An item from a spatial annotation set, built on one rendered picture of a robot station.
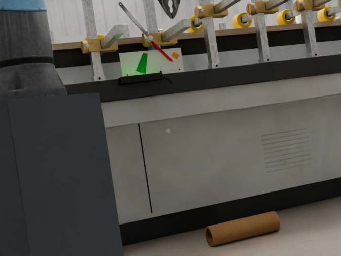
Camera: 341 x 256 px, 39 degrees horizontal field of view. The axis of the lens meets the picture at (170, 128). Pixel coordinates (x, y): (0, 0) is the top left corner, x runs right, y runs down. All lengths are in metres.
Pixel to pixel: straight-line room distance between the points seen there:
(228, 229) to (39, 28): 1.11
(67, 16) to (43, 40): 8.18
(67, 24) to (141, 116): 7.49
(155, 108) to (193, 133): 0.33
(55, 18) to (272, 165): 7.39
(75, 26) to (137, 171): 7.39
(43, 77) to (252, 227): 1.12
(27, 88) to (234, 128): 1.34
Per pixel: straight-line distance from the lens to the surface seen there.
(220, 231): 1.93
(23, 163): 1.08
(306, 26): 2.33
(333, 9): 2.64
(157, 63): 1.96
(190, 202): 2.23
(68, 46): 2.10
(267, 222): 2.02
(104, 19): 9.48
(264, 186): 2.39
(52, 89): 1.18
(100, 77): 1.89
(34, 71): 1.18
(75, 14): 9.44
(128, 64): 1.92
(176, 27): 1.83
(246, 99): 2.12
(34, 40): 1.20
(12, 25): 1.20
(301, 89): 2.27
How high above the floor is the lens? 0.50
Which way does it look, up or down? level
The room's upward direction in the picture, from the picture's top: 8 degrees counter-clockwise
